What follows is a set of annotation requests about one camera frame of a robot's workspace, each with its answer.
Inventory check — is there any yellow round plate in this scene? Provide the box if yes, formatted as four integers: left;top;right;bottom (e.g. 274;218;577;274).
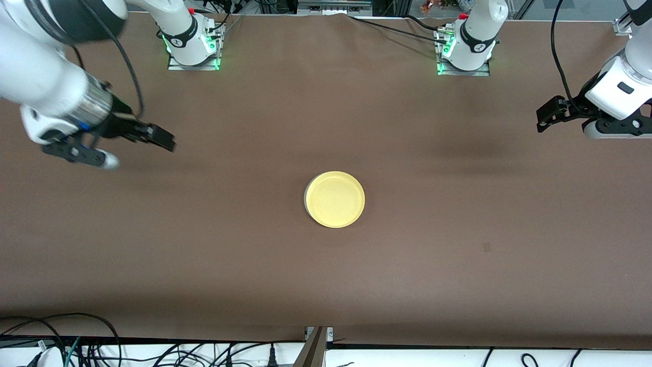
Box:
306;171;366;228

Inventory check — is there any brown table cover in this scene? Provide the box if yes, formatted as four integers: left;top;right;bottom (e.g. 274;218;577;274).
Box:
0;10;652;343

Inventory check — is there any slanted metal profile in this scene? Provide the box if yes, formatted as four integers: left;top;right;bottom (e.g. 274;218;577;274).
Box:
293;326;329;367

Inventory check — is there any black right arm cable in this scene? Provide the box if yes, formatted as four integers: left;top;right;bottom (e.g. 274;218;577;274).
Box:
71;15;145;121

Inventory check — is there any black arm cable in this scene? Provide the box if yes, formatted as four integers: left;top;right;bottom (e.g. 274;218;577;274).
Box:
551;0;582;111
71;15;145;121

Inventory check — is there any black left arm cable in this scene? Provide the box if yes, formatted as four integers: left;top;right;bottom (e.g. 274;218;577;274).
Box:
551;0;582;111

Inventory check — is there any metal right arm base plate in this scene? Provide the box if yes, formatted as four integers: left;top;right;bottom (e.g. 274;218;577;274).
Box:
168;23;221;71

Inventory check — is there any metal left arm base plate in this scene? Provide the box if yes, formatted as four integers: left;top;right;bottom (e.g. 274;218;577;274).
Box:
437;31;491;77

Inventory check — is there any black base cable bundle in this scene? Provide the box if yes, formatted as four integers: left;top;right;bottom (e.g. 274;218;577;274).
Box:
203;0;243;39

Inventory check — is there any short black tabletop cable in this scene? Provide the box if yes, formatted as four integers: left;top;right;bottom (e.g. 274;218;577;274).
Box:
402;14;453;31

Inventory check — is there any long black tabletop cable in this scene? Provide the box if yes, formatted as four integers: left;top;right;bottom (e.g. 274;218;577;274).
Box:
348;15;449;44

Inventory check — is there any black looping floor cable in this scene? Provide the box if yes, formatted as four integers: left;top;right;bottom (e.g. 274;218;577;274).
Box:
0;312;122;367

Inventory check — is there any thin black cable tangle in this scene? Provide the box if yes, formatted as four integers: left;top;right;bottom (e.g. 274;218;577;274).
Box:
150;340;306;367

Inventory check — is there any green cable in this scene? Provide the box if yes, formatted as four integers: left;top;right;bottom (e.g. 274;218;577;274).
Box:
65;336;82;367

